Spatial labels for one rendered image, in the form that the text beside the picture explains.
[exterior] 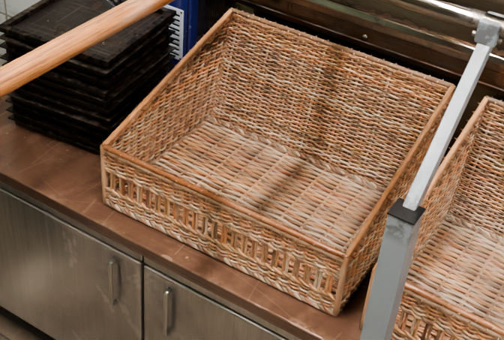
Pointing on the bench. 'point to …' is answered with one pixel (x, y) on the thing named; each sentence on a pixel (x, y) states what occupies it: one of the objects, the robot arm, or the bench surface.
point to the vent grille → (177, 32)
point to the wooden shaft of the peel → (106, 25)
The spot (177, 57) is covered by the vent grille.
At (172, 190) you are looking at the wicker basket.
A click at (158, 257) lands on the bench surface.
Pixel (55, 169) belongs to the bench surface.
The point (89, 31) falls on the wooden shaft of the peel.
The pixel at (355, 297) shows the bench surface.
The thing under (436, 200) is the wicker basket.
